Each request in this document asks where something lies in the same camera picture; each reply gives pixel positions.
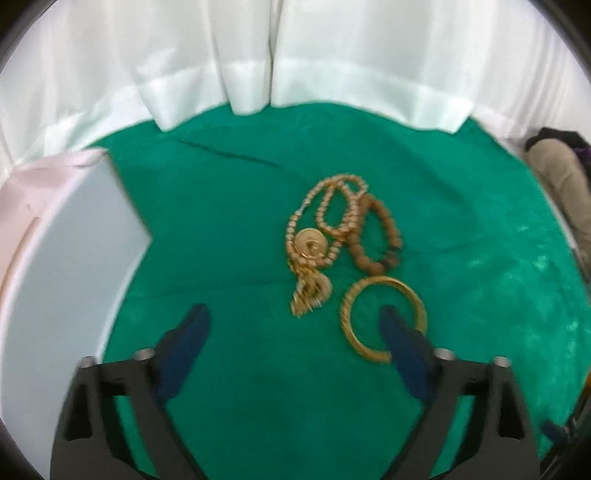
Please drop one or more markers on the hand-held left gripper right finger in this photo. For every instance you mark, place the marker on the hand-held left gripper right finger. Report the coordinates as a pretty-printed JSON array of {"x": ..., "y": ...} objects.
[{"x": 407, "y": 357}]

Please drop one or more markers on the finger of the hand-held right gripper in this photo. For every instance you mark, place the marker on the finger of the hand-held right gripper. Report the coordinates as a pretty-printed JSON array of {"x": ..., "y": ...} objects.
[{"x": 554, "y": 431}]

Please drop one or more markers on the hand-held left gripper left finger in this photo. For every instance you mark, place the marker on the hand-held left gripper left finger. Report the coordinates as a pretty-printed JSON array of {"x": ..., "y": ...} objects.
[{"x": 184, "y": 350}]

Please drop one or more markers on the gold bangle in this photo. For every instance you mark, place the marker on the gold bangle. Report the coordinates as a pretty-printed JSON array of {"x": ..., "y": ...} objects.
[{"x": 348, "y": 330}]

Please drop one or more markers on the white box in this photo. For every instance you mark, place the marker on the white box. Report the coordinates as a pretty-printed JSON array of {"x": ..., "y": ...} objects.
[{"x": 69, "y": 258}]

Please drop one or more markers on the green velvet cloth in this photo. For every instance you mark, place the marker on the green velvet cloth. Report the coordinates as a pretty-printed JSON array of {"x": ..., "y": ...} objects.
[{"x": 258, "y": 221}]

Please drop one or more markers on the black and purple clothing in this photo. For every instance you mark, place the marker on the black and purple clothing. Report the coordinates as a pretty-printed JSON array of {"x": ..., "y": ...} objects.
[{"x": 561, "y": 134}]

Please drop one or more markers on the white curtain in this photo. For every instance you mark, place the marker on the white curtain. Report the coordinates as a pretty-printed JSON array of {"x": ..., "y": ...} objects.
[{"x": 277, "y": 55}]

